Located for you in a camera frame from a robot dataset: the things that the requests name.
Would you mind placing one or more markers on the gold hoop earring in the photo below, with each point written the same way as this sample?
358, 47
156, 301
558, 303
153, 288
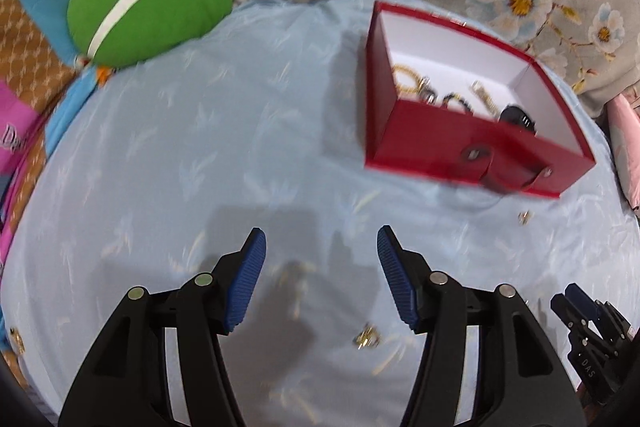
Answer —
367, 337
286, 278

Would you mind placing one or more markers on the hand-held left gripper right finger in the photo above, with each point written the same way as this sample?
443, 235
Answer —
395, 277

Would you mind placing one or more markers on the small gold pendant earrings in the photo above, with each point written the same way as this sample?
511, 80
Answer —
524, 217

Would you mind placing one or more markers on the pink cartoon pillow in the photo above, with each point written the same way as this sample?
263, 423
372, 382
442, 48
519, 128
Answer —
627, 147

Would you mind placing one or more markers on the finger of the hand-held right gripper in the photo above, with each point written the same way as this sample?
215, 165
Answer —
590, 367
582, 298

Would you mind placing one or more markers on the red cardboard box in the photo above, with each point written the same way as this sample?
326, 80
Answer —
425, 142

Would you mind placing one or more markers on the black smart band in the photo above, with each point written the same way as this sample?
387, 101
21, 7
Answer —
515, 116

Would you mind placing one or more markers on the small gold ornament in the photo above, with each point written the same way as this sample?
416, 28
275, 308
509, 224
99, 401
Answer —
17, 340

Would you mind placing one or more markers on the green round pillow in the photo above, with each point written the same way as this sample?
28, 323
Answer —
150, 7

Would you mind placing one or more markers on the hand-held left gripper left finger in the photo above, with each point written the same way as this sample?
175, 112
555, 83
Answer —
245, 282

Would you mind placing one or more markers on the colourful printed blanket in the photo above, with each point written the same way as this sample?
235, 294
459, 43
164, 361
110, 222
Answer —
30, 57

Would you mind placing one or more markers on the light blue bed sheet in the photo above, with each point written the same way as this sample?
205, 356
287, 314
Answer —
200, 132

